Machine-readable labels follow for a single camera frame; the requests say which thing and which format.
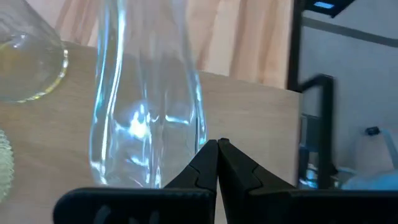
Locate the clear oval ribbed glass vase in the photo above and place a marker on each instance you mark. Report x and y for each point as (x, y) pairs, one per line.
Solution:
(28, 62)

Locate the wooden shelf black metal legs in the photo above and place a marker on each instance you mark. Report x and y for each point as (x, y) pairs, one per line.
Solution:
(248, 124)

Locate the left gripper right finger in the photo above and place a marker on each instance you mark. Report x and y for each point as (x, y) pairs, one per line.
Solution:
(248, 202)

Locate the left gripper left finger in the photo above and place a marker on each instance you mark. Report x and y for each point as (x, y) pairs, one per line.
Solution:
(186, 202)

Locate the clear faceted round glass jar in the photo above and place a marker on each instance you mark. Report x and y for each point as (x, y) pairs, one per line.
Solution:
(4, 168)

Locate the black slotted bracket plate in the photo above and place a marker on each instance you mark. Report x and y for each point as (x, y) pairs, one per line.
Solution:
(326, 6)

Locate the tall clear glass carafe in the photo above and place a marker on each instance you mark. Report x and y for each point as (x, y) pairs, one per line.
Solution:
(140, 93)

